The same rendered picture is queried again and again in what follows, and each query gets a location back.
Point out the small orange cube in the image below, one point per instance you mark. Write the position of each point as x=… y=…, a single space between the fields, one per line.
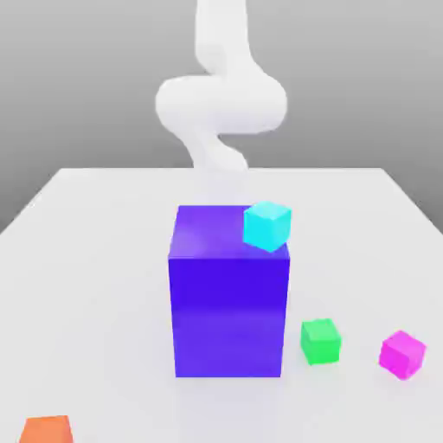
x=46 y=431

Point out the large purple box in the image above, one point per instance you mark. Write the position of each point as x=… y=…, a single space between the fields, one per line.
x=228 y=311

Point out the small green cube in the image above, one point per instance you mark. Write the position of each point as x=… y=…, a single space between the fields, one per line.
x=321 y=342

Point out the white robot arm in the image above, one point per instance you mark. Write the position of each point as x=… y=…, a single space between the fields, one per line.
x=221 y=104

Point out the small cyan cube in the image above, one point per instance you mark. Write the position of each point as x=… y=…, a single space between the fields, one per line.
x=266 y=226

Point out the small magenta cube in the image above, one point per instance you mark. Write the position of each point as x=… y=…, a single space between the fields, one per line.
x=401 y=354

